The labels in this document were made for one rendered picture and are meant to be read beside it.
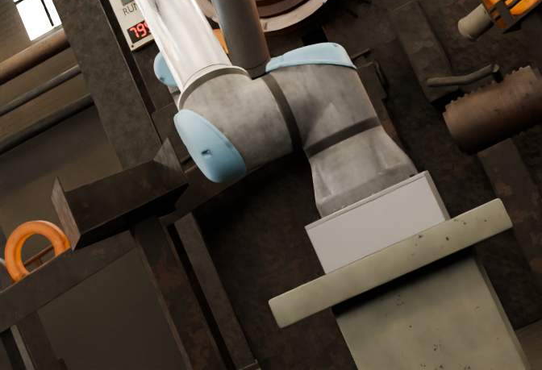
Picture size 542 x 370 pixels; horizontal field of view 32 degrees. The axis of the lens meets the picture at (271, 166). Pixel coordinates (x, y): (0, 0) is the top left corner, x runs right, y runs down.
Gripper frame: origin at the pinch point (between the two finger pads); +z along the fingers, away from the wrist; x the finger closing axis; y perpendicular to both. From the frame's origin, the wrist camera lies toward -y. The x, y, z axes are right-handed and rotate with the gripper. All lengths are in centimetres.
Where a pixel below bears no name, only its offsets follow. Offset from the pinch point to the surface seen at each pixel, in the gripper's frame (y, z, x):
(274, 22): 0.7, 21.5, -11.6
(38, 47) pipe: 90, 600, 290
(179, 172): -18.5, -8.1, 18.3
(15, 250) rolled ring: -19, 19, 79
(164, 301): -41, -18, 32
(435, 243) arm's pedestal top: -34, -93, -36
